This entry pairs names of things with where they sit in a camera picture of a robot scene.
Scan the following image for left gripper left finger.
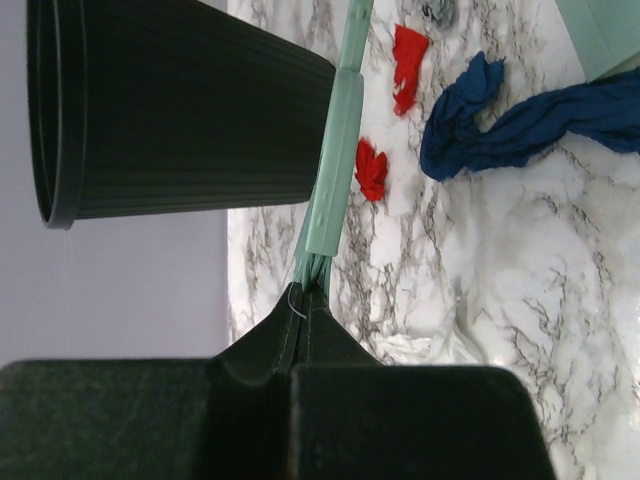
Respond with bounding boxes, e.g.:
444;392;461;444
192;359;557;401
1;283;302;479

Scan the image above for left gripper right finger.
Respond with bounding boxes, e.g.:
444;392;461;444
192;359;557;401
289;291;555;479

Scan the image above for green hand brush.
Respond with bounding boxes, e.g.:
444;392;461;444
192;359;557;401
293;0;373;293

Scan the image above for white crumpled tissue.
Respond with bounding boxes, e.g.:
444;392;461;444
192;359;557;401
370;327;487;365

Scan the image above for red paper scrap middle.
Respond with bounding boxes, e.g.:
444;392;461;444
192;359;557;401
355;138;388;202

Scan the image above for red paper scrap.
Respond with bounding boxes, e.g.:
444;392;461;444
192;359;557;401
392;24;430;116
355;138;388;202

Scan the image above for dark blue cloth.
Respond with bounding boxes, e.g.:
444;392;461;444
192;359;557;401
419;53;639;182

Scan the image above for black plastic trash bin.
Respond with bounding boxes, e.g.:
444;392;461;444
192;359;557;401
26;1;335;230

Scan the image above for red paper scrap right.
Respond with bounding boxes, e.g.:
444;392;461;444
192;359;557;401
392;24;430;116

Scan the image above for grey paper scrap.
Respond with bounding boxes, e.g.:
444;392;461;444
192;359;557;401
422;0;457;29

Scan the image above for green plastic dustpan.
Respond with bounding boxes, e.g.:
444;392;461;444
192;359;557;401
555;0;640;81

